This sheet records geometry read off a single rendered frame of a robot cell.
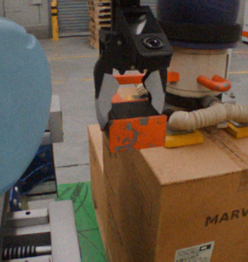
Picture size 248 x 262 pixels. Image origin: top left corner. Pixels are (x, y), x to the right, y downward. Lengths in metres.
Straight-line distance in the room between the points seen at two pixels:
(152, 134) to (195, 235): 0.32
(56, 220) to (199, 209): 0.33
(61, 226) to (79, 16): 9.63
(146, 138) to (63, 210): 0.16
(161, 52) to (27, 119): 0.21
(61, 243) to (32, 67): 0.25
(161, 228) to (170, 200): 0.07
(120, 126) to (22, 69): 0.27
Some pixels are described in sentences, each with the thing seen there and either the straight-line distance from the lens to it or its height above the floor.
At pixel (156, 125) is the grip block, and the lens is 0.44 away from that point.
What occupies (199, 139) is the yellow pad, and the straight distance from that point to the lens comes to 0.71.
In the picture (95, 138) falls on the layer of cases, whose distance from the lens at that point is 1.61.
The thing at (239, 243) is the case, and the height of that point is 0.71.
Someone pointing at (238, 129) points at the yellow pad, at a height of 0.96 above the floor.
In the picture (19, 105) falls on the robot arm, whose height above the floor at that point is 1.21.
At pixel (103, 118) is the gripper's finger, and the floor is 1.09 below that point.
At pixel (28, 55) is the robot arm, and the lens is 0.18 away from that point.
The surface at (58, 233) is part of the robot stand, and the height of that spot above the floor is 0.99.
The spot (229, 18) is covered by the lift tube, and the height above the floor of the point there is 1.23.
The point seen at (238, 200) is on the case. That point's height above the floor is 0.86.
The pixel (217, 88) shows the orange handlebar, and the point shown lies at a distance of 0.70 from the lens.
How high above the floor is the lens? 1.27
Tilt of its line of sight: 26 degrees down
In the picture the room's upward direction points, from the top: straight up
